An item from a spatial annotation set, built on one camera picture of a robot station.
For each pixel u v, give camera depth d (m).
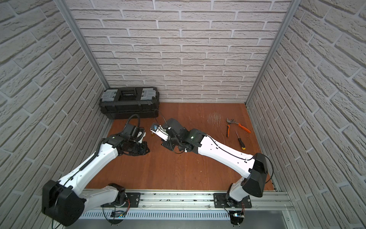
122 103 0.97
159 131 0.58
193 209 0.74
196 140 0.48
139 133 0.68
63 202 0.38
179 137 0.51
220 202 0.73
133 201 0.74
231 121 1.07
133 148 0.66
